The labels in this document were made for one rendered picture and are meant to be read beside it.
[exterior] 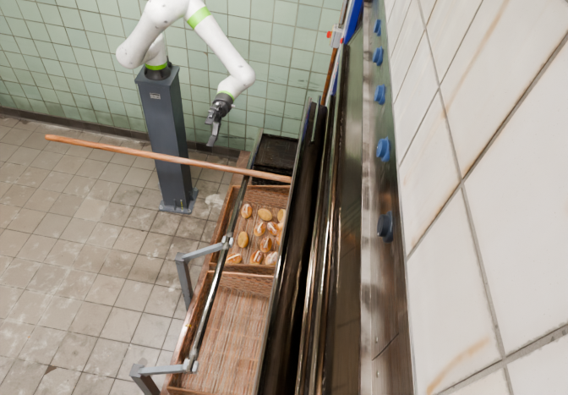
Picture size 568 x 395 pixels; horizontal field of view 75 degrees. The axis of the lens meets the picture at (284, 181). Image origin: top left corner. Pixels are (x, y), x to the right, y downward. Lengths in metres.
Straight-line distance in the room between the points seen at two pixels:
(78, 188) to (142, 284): 1.08
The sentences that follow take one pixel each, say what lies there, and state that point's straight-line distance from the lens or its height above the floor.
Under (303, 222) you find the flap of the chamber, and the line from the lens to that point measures 1.32.
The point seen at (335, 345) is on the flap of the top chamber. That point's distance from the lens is 0.77.
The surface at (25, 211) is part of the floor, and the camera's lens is 3.46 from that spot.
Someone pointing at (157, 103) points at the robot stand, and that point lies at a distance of 2.37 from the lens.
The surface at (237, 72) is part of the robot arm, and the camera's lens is 1.85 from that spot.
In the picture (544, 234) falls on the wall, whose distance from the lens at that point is 0.27.
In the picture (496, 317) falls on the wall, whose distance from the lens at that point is 0.30.
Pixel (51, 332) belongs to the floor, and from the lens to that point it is 2.85.
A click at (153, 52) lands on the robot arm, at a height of 1.39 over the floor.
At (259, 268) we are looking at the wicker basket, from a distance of 1.92.
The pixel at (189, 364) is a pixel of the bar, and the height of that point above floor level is 1.17.
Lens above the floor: 2.48
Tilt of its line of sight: 49 degrees down
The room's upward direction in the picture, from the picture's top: 9 degrees clockwise
